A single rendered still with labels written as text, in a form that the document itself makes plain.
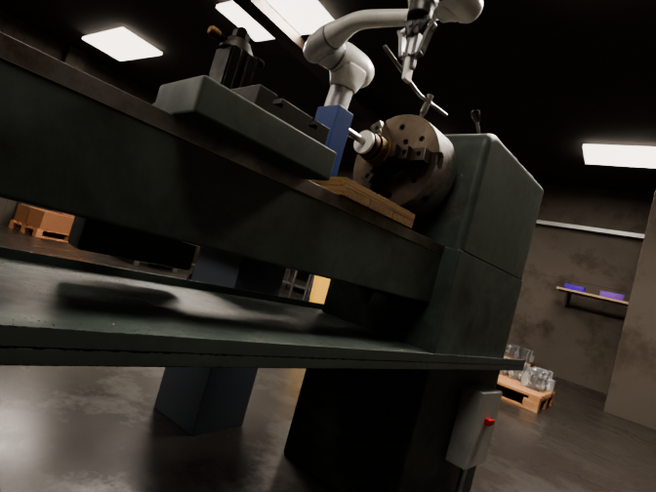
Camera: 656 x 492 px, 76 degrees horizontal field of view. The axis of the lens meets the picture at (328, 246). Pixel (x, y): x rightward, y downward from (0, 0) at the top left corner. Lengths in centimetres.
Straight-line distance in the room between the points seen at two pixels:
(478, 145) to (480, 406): 85
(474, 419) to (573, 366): 627
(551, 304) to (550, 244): 100
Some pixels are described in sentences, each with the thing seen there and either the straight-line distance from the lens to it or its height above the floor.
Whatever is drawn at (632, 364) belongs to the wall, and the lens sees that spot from 568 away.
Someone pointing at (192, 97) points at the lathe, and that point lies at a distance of 67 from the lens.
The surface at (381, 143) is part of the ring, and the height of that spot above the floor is 109.
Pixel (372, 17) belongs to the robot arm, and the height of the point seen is 160.
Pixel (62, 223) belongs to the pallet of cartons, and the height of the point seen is 28.
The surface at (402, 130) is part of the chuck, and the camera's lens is 139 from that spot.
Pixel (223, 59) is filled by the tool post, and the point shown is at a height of 109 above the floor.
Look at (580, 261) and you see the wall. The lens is 790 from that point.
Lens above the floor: 70
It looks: 3 degrees up
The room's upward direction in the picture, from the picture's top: 15 degrees clockwise
